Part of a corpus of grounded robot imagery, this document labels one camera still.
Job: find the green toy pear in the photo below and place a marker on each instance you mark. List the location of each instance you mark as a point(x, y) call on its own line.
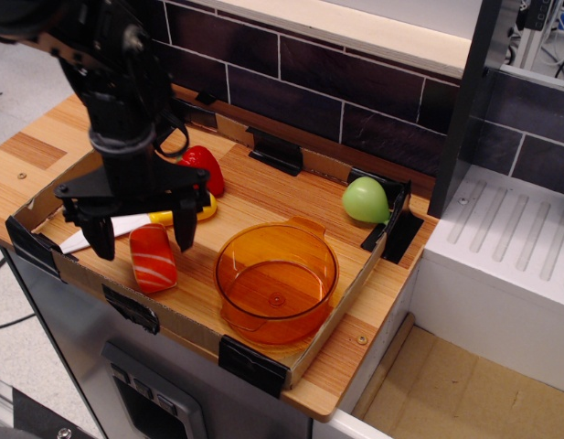
point(366, 200)

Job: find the red toy bell pepper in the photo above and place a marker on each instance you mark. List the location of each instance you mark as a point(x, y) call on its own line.
point(199, 156)

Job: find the grey toy oven front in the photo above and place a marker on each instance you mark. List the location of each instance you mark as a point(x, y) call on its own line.
point(155, 407)

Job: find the white toy sink drainboard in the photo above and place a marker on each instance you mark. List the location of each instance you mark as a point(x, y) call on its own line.
point(491, 277)

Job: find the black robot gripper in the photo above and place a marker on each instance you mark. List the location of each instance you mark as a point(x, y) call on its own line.
point(133, 178)

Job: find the orange transparent plastic pot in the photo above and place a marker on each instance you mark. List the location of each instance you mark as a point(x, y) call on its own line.
point(276, 281)

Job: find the yellow handled white toy knife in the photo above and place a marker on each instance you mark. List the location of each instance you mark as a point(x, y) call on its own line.
point(125, 224)

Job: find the orange salmon sushi toy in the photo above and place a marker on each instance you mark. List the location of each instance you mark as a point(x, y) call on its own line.
point(153, 262)

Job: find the dark grey right upright panel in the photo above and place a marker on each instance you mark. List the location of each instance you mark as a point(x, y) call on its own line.
point(485, 58)

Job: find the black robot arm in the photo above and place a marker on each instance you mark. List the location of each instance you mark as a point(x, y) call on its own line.
point(108, 59)

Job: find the cardboard fence with black tape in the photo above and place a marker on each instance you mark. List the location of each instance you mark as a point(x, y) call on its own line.
point(55, 148)

